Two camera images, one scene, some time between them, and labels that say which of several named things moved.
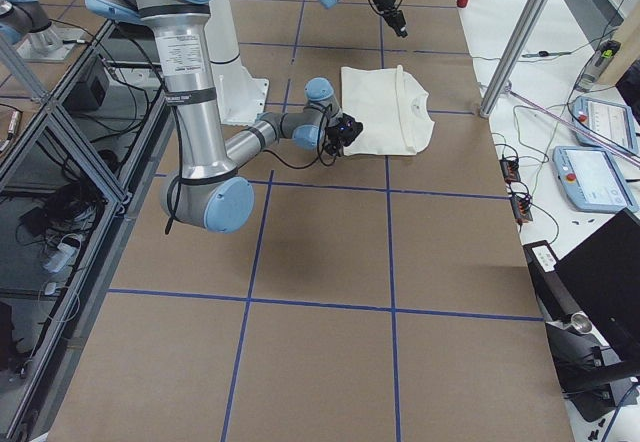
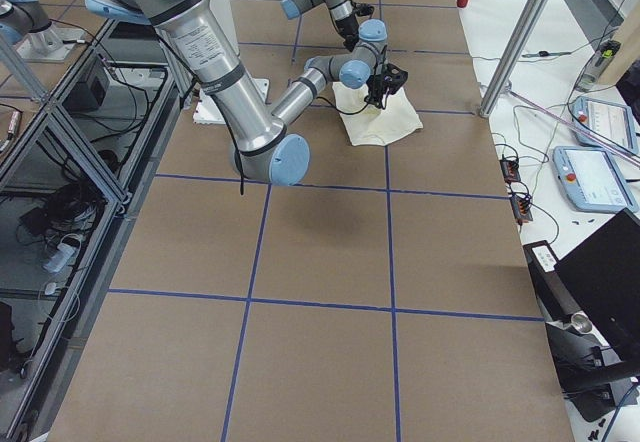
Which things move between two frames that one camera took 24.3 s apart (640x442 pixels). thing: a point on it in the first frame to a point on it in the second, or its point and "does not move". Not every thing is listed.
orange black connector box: x=510 y=170 does not move
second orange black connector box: x=521 y=208 does not move
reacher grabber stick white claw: x=576 y=127 does not move
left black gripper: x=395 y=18 to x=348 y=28
